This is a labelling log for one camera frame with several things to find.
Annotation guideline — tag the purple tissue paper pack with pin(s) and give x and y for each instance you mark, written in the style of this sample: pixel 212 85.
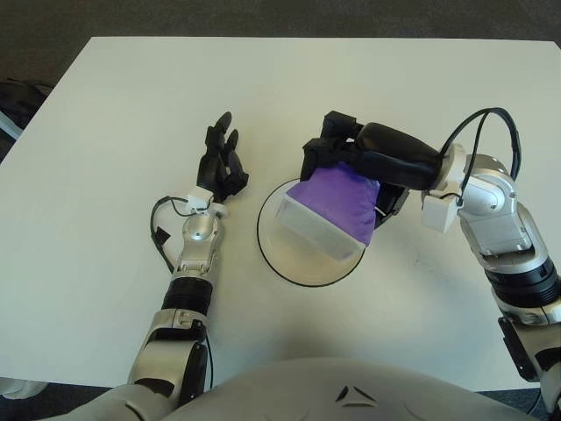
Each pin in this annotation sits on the purple tissue paper pack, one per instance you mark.
pixel 337 197

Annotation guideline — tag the black bag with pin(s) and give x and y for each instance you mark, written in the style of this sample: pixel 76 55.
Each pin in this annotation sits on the black bag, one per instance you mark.
pixel 19 105

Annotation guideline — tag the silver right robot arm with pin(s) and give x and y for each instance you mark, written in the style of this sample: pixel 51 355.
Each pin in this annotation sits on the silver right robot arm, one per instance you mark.
pixel 504 228

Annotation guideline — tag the white floor object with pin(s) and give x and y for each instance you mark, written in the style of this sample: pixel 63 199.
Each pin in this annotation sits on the white floor object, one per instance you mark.
pixel 17 388

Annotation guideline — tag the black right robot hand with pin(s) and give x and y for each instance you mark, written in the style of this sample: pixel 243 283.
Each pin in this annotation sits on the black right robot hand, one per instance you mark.
pixel 394 153

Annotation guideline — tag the white plate with black rim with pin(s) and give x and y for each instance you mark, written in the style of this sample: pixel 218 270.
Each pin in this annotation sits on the white plate with black rim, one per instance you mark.
pixel 302 272

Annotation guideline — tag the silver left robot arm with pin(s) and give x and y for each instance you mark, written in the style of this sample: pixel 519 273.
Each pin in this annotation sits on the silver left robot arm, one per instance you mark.
pixel 193 259

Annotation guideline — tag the grey robot torso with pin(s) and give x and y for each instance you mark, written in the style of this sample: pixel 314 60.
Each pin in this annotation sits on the grey robot torso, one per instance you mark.
pixel 333 390

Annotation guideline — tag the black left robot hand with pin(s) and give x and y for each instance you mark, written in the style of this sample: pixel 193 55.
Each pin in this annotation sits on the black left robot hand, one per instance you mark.
pixel 210 173

